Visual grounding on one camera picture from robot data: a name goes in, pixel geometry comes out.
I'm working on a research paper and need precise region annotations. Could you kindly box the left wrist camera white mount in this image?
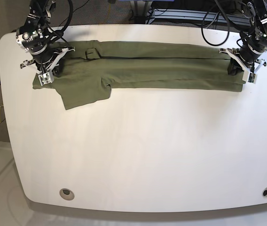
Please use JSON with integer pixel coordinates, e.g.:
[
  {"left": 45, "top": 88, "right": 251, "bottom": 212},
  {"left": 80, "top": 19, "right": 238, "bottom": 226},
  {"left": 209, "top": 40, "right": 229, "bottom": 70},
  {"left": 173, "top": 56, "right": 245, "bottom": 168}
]
[{"left": 219, "top": 48, "right": 267, "bottom": 83}]

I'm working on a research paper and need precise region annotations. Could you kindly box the grey metal table leg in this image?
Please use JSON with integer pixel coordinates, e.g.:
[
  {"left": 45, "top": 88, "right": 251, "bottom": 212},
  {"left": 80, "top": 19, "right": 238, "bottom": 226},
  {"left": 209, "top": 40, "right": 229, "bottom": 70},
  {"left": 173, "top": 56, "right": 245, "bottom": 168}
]
[{"left": 130, "top": 0, "right": 152, "bottom": 24}]

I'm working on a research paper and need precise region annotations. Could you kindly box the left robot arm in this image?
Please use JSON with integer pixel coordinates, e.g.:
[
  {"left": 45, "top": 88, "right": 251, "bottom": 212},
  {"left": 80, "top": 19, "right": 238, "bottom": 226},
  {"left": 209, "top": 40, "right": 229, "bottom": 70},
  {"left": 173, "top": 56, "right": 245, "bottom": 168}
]
[{"left": 228, "top": 0, "right": 267, "bottom": 76}]

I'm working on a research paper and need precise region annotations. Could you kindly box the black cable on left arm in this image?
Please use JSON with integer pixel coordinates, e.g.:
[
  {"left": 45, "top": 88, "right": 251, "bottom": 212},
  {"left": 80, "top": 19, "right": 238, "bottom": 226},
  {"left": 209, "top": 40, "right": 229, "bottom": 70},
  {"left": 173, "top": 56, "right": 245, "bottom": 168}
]
[{"left": 200, "top": 0, "right": 244, "bottom": 47}]

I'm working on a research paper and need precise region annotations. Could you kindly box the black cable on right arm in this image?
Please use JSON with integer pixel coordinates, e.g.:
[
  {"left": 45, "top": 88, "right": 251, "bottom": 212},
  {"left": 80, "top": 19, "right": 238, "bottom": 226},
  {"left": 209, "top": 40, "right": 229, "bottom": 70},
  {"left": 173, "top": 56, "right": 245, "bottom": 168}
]
[{"left": 46, "top": 0, "right": 74, "bottom": 43}]

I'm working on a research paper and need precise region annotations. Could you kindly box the olive green T-shirt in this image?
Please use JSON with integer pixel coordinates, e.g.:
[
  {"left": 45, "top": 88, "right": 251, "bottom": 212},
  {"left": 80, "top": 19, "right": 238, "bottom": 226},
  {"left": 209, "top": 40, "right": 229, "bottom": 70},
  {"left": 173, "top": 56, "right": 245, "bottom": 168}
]
[{"left": 45, "top": 40, "right": 244, "bottom": 110}]

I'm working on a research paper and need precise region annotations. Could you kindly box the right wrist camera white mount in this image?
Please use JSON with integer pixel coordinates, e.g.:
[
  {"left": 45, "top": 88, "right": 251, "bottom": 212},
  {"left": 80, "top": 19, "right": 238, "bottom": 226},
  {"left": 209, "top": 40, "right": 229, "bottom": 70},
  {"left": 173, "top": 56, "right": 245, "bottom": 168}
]
[{"left": 20, "top": 47, "right": 75, "bottom": 86}]

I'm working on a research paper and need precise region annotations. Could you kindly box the aluminium frame rail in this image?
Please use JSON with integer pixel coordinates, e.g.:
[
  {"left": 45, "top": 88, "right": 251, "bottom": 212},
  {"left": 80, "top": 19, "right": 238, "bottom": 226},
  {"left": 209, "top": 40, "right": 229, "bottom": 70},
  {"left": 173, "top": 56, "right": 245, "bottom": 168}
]
[{"left": 150, "top": 9, "right": 250, "bottom": 27}]

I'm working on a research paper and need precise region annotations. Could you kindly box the left table cable grommet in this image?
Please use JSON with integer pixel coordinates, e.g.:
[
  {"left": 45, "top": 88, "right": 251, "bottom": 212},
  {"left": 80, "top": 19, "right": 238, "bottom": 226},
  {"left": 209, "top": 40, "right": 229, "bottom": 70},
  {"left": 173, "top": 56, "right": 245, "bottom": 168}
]
[{"left": 59, "top": 188, "right": 75, "bottom": 201}]

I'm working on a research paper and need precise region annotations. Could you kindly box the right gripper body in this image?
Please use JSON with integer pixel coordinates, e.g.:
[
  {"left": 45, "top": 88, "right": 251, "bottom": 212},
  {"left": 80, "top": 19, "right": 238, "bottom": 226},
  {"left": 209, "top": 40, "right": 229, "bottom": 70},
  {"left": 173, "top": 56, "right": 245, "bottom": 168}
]
[{"left": 30, "top": 46, "right": 64, "bottom": 71}]

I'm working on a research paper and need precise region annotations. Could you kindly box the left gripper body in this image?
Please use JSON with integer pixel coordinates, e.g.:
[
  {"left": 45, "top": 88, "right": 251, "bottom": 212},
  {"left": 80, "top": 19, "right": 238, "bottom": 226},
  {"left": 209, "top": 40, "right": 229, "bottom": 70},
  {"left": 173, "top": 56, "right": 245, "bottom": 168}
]
[{"left": 234, "top": 43, "right": 264, "bottom": 70}]

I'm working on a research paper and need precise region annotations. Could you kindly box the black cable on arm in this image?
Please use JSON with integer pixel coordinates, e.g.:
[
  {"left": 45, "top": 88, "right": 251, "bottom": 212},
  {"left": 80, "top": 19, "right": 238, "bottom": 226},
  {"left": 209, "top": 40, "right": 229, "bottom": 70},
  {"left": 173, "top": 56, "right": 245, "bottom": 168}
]
[
  {"left": 200, "top": 0, "right": 244, "bottom": 47},
  {"left": 46, "top": 0, "right": 74, "bottom": 43}
]

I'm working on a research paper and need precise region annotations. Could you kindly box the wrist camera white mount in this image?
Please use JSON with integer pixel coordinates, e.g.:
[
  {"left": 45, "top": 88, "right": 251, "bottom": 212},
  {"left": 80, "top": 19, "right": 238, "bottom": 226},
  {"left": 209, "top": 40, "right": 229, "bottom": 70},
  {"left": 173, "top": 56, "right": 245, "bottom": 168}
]
[
  {"left": 219, "top": 48, "right": 267, "bottom": 83},
  {"left": 20, "top": 47, "right": 75, "bottom": 86}
]

